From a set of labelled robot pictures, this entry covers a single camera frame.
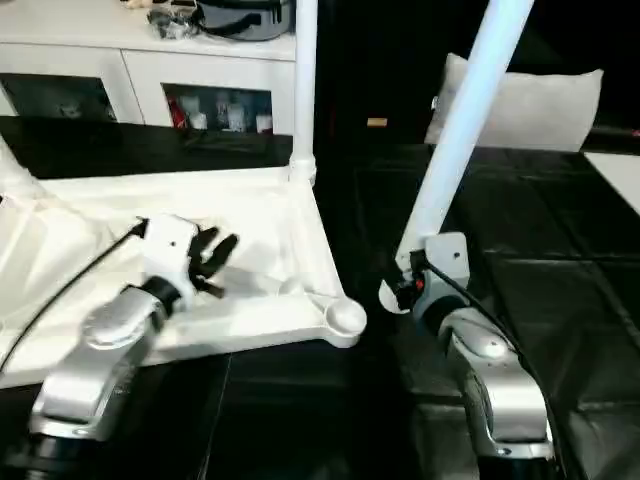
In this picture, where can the white plastic table top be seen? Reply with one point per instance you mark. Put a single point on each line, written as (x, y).
(125, 200)

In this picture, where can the grey cushion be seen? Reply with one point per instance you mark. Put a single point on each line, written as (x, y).
(540, 110)

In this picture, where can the grey round helmet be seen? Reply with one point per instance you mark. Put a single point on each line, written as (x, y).
(245, 20)

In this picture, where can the white glass-door cabinet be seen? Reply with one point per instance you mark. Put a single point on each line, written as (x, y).
(75, 55)

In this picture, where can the white plastic table leg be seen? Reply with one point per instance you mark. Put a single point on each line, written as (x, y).
(465, 125)
(305, 75)
(15, 172)

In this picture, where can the small white jar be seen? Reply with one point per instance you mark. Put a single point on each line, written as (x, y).
(198, 121)
(232, 120)
(263, 123)

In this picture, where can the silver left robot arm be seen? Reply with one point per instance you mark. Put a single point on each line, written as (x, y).
(100, 340)

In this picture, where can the small cream figurine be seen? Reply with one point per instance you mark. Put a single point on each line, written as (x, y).
(132, 4)

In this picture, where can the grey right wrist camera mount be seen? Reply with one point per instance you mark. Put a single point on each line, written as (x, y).
(447, 260)

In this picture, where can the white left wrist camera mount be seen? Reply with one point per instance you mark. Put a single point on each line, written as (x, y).
(167, 245)

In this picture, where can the black work mat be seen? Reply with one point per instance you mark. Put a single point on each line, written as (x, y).
(525, 225)

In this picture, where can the dark clutter pile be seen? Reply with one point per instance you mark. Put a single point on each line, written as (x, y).
(172, 25)

